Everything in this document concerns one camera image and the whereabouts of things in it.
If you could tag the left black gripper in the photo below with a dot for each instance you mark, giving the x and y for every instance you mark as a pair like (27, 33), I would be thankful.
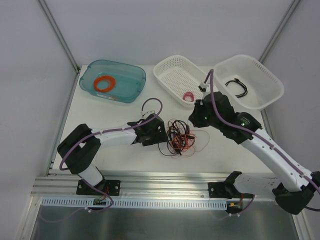
(155, 130)

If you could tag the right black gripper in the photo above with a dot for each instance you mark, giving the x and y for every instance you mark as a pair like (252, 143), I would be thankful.
(198, 116)

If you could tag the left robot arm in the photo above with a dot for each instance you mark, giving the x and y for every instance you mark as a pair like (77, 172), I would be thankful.
(80, 147)

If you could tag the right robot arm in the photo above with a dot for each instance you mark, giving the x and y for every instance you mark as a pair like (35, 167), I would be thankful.
(292, 187)

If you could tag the white perforated plastic basket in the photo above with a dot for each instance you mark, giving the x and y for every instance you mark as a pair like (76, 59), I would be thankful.
(180, 78)

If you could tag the white translucent plastic tub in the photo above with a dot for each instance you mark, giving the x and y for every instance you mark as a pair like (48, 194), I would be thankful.
(248, 84)

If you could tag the teal transparent plastic bin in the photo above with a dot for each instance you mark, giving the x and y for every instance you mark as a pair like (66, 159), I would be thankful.
(113, 80)

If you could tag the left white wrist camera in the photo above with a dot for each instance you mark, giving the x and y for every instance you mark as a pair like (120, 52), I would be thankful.
(146, 113)

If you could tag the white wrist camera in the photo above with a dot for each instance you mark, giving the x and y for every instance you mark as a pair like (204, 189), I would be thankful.
(203, 86)
(146, 113)

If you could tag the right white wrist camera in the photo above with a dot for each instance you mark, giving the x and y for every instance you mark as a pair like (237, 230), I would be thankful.
(203, 86)

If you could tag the aluminium mounting rail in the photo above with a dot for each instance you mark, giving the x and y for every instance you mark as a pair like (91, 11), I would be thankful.
(139, 185)

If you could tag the white slotted cable duct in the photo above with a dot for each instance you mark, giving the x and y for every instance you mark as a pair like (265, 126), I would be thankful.
(135, 203)

